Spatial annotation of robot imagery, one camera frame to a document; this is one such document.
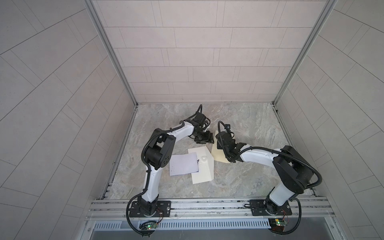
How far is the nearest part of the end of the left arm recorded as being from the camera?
2.64 feet

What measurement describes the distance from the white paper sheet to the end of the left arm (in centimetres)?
10

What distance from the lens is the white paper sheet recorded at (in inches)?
33.2
